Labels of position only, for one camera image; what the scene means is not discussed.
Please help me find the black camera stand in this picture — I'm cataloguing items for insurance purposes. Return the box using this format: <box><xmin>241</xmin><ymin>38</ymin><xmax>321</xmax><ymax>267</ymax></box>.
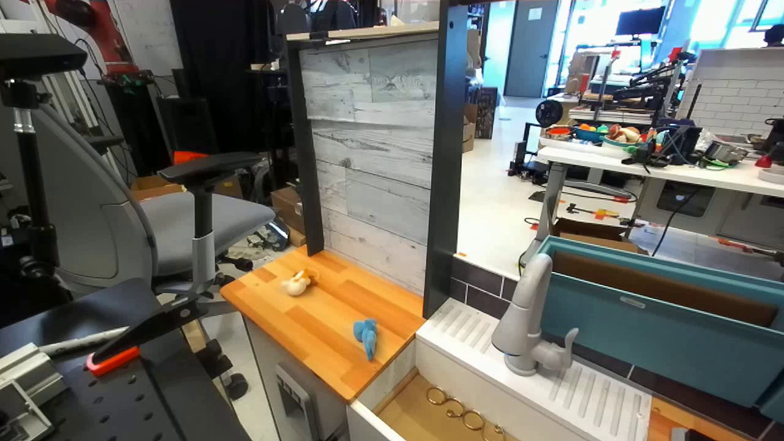
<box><xmin>0</xmin><ymin>33</ymin><xmax>87</xmax><ymax>321</ymax></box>

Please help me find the white toy sink unit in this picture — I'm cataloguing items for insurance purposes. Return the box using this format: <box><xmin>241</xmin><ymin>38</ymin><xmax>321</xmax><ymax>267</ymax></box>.
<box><xmin>345</xmin><ymin>300</ymin><xmax>652</xmax><ymax>441</ymax></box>

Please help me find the white marble backsplash panel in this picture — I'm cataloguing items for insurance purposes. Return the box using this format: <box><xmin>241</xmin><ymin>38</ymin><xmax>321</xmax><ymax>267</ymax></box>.
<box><xmin>302</xmin><ymin>32</ymin><xmax>439</xmax><ymax>294</ymax></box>

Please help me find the white cluttered desk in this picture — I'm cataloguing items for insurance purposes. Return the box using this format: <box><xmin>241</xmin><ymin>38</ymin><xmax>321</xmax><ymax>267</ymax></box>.
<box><xmin>525</xmin><ymin>140</ymin><xmax>784</xmax><ymax>260</ymax></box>

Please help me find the black clamp orange handle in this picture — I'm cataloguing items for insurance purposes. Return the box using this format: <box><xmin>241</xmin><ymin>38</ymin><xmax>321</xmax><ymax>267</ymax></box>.
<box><xmin>87</xmin><ymin>295</ymin><xmax>202</xmax><ymax>376</ymax></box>

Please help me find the blue plush toy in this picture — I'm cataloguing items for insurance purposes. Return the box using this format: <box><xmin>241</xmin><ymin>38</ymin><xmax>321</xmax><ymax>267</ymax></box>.
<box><xmin>354</xmin><ymin>317</ymin><xmax>378</xmax><ymax>359</ymax></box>

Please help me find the black vertical post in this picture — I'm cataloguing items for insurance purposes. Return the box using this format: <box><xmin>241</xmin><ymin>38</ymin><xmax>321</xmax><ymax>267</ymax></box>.
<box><xmin>425</xmin><ymin>0</ymin><xmax>469</xmax><ymax>315</ymax></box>

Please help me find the grey office chair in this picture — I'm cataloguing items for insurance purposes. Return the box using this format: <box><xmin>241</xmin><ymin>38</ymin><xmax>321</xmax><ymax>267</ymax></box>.
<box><xmin>34</xmin><ymin>107</ymin><xmax>274</xmax><ymax>292</ymax></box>

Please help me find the cream bear plush toy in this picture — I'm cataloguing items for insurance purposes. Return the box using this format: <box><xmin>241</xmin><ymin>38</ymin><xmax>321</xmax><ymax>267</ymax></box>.
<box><xmin>281</xmin><ymin>268</ymin><xmax>312</xmax><ymax>295</ymax></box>

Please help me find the teal storage bin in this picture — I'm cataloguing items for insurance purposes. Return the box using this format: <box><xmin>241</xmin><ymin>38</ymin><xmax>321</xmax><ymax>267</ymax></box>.
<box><xmin>540</xmin><ymin>237</ymin><xmax>784</xmax><ymax>422</ymax></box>

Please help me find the grey toy faucet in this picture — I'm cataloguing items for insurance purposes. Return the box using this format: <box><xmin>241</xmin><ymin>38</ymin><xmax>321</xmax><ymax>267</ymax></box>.
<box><xmin>492</xmin><ymin>254</ymin><xmax>578</xmax><ymax>376</ymax></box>

